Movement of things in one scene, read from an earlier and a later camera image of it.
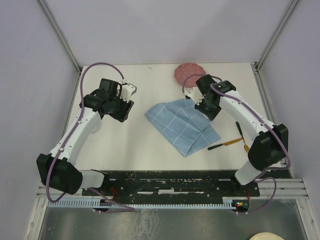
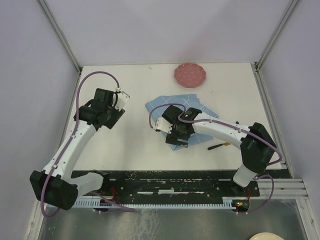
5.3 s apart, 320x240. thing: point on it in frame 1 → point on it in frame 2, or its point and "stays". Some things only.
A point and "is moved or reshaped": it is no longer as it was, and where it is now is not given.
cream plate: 266,236 stays
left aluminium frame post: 60,36 stays
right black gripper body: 210,110 → 176,133
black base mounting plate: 176,184 stays
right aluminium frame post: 273,38 stays
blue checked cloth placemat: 185,128 is moved or reshaped
